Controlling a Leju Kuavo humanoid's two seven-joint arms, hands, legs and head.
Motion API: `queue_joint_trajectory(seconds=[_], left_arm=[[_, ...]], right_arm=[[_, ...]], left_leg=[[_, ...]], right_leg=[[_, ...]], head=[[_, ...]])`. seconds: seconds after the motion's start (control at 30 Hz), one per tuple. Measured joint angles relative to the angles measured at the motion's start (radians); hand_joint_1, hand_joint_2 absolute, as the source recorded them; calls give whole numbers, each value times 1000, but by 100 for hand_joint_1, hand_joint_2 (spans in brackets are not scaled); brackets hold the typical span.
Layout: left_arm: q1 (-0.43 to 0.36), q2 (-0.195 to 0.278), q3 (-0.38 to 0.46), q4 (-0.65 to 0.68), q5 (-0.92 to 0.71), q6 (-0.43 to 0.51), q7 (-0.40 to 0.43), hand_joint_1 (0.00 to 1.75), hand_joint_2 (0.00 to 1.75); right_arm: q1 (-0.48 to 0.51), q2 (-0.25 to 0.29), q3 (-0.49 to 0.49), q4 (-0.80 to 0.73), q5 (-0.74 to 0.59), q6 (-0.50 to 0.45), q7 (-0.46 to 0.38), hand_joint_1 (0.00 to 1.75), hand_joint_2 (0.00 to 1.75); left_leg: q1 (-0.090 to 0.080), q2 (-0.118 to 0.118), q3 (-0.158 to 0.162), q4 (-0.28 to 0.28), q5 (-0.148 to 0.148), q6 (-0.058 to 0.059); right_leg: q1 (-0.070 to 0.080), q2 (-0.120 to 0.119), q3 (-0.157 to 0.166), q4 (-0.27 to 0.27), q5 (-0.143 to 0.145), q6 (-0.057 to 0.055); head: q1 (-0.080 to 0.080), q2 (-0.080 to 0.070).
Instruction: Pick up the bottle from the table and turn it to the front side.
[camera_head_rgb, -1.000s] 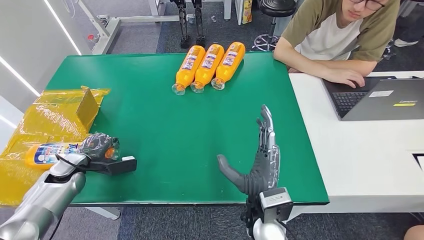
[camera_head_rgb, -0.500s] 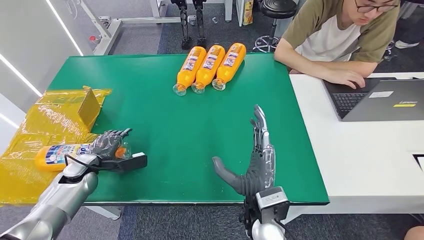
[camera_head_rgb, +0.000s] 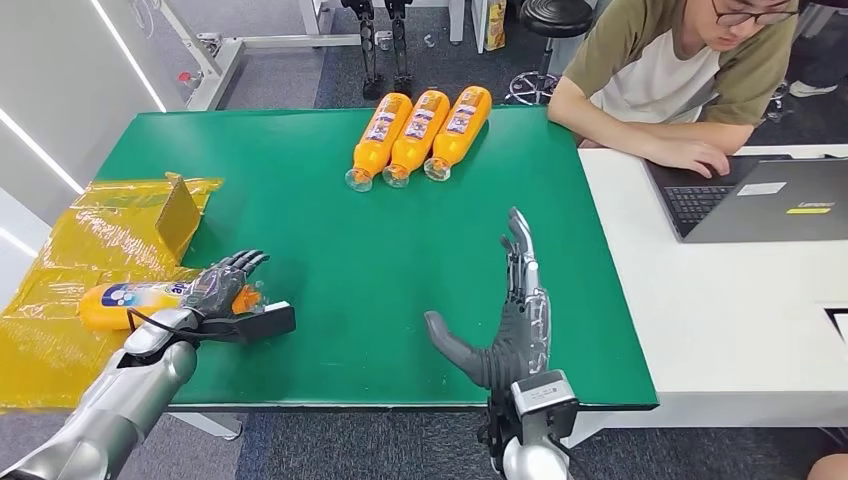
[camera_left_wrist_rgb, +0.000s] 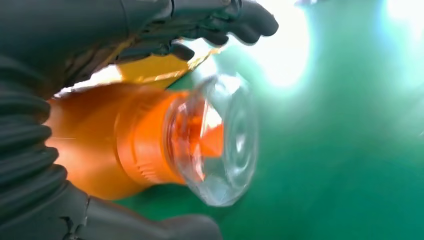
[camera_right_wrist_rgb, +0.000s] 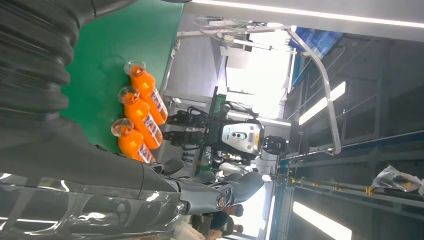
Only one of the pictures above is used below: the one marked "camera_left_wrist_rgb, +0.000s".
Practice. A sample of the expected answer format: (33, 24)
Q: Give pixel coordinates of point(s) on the orange bottle with clear cap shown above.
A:
(99, 139)

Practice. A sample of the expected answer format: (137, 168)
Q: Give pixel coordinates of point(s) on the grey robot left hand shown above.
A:
(66, 33)

